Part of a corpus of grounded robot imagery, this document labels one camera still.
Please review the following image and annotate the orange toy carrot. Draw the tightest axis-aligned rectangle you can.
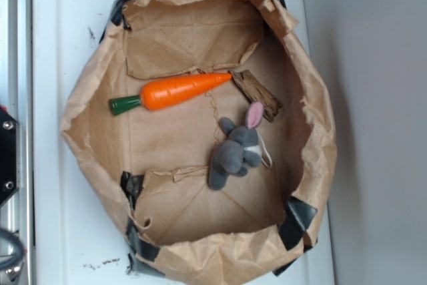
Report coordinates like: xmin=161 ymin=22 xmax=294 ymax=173
xmin=109 ymin=73 xmax=232 ymax=115

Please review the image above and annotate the brown paper bag tray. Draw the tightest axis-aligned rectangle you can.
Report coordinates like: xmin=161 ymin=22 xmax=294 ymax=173
xmin=60 ymin=0 xmax=337 ymax=284

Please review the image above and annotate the grey plush bunny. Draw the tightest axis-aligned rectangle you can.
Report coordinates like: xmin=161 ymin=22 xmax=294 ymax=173
xmin=207 ymin=101 xmax=273 ymax=190

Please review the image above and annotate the brown wooden bark piece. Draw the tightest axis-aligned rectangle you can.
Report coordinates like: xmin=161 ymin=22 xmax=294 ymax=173
xmin=229 ymin=69 xmax=282 ymax=123

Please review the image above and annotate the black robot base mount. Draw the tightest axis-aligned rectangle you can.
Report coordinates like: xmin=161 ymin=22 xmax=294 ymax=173
xmin=1 ymin=105 xmax=20 ymax=207

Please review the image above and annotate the aluminium frame rail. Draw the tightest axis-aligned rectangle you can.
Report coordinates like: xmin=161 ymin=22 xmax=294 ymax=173
xmin=1 ymin=0 xmax=35 ymax=284

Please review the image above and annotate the black cable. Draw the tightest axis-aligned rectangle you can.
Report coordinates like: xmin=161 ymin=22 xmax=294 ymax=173
xmin=0 ymin=228 xmax=26 ymax=269

